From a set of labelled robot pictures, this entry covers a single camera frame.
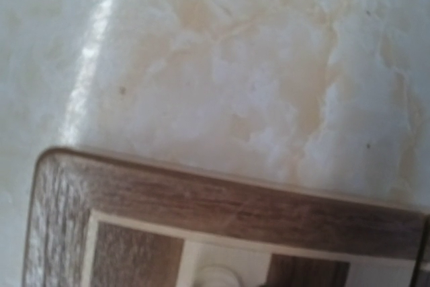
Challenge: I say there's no white chess pawn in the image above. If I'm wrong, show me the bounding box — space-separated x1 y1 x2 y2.
193 265 242 287

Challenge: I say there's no wooden chess board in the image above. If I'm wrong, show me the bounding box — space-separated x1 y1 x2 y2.
22 147 427 286

